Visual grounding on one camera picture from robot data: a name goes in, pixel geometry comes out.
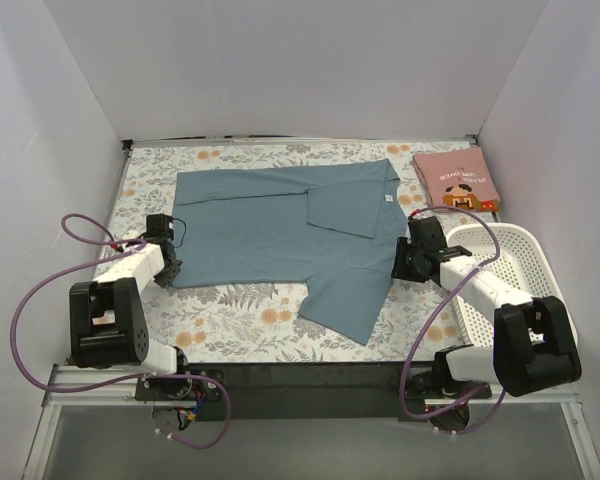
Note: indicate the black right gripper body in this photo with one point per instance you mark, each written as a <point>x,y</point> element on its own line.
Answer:
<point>400,262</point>

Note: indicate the folded pink t shirt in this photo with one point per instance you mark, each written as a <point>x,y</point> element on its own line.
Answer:
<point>458,179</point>

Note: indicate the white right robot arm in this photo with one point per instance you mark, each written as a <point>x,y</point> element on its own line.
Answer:
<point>533,342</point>

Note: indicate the floral table mat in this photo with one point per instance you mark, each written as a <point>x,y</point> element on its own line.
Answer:
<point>260,322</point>

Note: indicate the blue t shirt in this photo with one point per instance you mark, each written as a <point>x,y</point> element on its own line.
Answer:
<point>332,228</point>

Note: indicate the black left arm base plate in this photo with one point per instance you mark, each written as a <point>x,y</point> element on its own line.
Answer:
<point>176,390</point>

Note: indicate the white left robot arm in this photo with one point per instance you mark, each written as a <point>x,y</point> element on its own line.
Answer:
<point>108,327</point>

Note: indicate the white perforated plastic basket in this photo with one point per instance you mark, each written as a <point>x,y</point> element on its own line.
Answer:
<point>521,264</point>

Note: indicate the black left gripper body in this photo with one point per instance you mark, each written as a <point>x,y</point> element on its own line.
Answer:
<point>171,270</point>

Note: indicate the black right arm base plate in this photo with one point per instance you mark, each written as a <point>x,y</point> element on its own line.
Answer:
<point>426,397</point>

